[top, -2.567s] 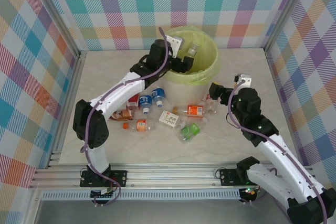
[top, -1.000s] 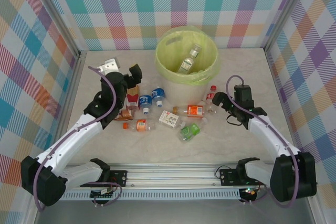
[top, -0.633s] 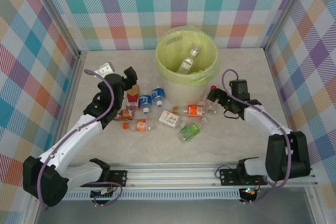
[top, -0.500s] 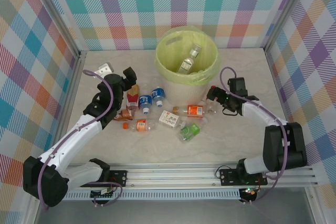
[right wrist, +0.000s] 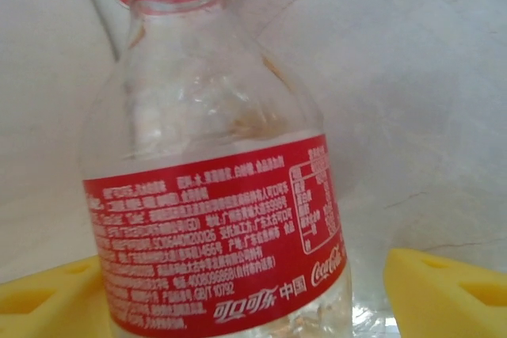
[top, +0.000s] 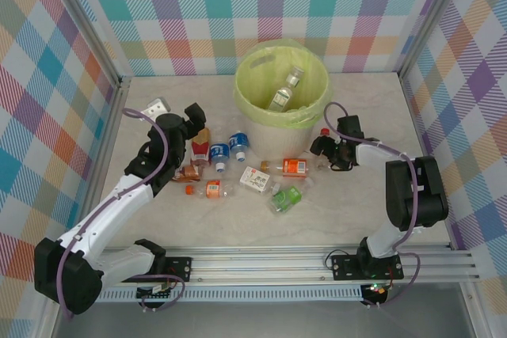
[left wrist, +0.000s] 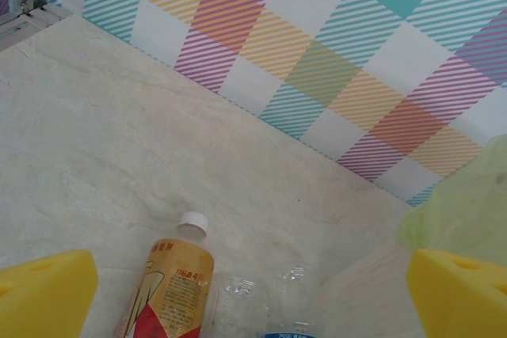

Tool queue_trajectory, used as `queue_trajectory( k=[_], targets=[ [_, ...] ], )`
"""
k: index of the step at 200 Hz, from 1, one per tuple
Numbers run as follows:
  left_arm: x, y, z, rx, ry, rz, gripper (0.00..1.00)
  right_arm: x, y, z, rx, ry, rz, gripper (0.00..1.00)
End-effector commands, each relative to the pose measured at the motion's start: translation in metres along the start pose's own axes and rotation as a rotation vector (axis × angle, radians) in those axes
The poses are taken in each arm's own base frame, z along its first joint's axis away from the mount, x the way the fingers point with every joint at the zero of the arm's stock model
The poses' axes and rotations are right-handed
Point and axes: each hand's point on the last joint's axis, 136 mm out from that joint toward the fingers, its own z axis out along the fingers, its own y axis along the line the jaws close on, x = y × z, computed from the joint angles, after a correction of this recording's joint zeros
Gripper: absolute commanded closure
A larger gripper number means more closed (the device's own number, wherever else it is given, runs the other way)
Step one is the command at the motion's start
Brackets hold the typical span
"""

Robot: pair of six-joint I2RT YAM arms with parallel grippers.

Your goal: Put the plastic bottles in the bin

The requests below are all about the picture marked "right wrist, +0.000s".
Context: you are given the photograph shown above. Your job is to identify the clear bottle without label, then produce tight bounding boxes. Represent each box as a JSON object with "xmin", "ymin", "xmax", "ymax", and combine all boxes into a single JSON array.
[{"xmin": 350, "ymin": 292, "xmax": 403, "ymax": 338}]

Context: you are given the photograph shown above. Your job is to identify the beige round waste bin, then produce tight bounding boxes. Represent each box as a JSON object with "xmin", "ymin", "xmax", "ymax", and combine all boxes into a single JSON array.
[{"xmin": 0, "ymin": 0, "xmax": 122, "ymax": 272}]

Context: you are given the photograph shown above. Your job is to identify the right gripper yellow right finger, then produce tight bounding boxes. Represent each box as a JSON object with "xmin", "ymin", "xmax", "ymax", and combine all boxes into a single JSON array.
[{"xmin": 385, "ymin": 248, "xmax": 507, "ymax": 338}]

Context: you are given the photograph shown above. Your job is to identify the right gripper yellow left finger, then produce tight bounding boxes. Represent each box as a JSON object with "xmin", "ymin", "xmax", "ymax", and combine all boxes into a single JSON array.
[{"xmin": 0, "ymin": 256, "xmax": 115, "ymax": 338}]

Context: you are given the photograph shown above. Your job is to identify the red label cola bottle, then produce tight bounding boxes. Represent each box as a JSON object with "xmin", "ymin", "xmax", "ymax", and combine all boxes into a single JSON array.
[{"xmin": 78, "ymin": 0, "xmax": 354, "ymax": 338}]

